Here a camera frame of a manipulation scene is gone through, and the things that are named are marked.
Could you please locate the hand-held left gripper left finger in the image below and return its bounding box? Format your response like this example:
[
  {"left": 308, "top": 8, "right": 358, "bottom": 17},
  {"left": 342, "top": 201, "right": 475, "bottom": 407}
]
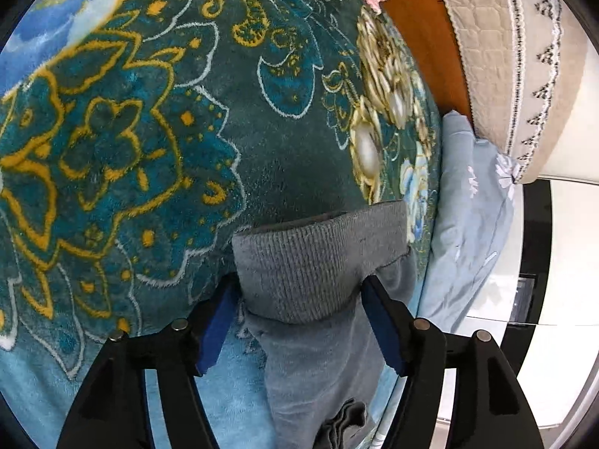
[{"left": 56, "top": 274, "right": 241, "bottom": 449}]

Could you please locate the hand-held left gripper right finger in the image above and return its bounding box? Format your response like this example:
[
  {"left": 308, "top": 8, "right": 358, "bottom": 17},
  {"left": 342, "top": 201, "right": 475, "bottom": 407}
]
[{"left": 360, "top": 275, "right": 546, "bottom": 449}]

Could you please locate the light blue daisy-print pillow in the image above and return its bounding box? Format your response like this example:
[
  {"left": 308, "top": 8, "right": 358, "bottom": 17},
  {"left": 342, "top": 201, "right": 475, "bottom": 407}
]
[{"left": 419, "top": 110, "right": 522, "bottom": 333}]

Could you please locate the white wardrobe with black stripe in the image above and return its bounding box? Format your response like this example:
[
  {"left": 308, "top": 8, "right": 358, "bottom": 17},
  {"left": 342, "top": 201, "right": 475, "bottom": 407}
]
[{"left": 437, "top": 178, "right": 599, "bottom": 449}]

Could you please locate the teal floral plush blanket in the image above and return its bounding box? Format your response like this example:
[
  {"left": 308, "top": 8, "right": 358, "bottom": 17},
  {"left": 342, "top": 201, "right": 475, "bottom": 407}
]
[{"left": 0, "top": 0, "right": 443, "bottom": 449}]

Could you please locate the beige quilted headboard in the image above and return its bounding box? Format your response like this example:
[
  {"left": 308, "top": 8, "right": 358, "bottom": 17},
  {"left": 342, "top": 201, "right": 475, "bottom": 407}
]
[{"left": 426, "top": 0, "right": 590, "bottom": 185}]

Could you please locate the wooden bed frame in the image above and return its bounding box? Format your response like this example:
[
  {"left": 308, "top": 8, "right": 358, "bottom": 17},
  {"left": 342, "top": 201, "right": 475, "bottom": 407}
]
[{"left": 379, "top": 0, "right": 473, "bottom": 125}]

